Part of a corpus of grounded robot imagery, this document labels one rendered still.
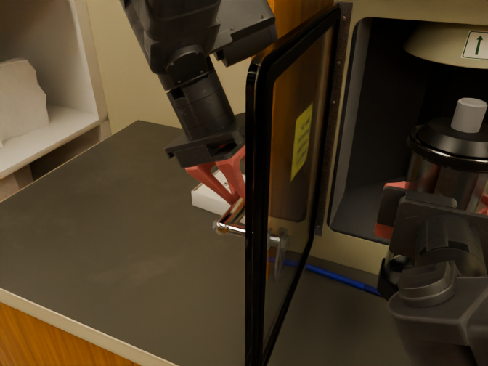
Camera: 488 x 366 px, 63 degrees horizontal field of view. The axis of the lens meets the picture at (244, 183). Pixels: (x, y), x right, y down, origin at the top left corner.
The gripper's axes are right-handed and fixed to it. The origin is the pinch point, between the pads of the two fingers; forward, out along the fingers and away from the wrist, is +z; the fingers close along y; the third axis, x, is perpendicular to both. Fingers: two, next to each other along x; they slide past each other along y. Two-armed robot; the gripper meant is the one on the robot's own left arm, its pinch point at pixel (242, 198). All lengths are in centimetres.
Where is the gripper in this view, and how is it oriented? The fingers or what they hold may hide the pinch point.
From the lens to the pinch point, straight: 46.9
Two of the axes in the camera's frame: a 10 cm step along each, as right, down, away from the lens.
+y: -8.1, 1.2, 5.7
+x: -4.5, 5.0, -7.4
